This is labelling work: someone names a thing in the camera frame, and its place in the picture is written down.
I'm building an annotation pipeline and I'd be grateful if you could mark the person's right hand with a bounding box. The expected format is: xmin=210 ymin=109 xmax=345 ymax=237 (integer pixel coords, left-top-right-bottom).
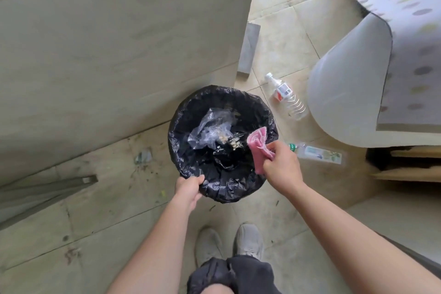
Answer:
xmin=261 ymin=141 xmax=307 ymax=198

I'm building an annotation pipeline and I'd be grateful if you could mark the person's left hand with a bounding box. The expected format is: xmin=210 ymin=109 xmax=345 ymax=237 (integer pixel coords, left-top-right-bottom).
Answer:
xmin=174 ymin=175 xmax=205 ymax=215

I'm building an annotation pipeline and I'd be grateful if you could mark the pink cloth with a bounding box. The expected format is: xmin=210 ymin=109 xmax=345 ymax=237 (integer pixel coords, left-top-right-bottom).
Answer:
xmin=246 ymin=126 xmax=276 ymax=175

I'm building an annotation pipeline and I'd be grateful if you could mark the black plastic bag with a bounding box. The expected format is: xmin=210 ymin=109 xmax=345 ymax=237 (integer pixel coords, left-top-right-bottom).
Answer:
xmin=212 ymin=142 xmax=255 ymax=172

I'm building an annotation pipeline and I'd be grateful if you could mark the black bag lined trash bin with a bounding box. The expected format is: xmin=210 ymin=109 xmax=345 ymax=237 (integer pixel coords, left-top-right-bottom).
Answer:
xmin=168 ymin=85 xmax=279 ymax=204

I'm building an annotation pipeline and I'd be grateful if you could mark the clear plastic bag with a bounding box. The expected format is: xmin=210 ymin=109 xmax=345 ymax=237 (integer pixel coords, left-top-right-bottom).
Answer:
xmin=187 ymin=107 xmax=238 ymax=150

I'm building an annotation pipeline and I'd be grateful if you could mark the person's right forearm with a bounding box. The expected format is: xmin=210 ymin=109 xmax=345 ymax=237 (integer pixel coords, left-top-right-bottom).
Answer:
xmin=288 ymin=183 xmax=441 ymax=294

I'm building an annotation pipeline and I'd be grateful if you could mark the person's left forearm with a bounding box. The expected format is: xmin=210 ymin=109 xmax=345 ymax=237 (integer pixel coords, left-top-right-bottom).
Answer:
xmin=107 ymin=197 xmax=199 ymax=294

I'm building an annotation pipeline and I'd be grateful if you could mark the person's grey shoe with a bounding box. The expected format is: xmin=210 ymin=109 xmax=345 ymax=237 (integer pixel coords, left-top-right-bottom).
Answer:
xmin=234 ymin=223 xmax=265 ymax=260
xmin=195 ymin=227 xmax=225 ymax=269

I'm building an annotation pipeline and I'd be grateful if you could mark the plastic bottle green label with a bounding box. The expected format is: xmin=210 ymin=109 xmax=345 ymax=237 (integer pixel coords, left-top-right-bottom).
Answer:
xmin=287 ymin=142 xmax=347 ymax=166

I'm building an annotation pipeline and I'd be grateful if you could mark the plastic bottle red label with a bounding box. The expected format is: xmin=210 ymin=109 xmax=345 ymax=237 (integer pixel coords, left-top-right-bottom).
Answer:
xmin=264 ymin=72 xmax=308 ymax=121

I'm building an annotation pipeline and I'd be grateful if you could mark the white slab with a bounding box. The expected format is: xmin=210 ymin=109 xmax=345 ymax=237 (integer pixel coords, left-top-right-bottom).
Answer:
xmin=344 ymin=188 xmax=441 ymax=262

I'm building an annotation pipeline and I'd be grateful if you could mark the polka dot cloth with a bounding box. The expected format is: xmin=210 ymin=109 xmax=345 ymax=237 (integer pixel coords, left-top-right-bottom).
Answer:
xmin=355 ymin=0 xmax=441 ymax=132

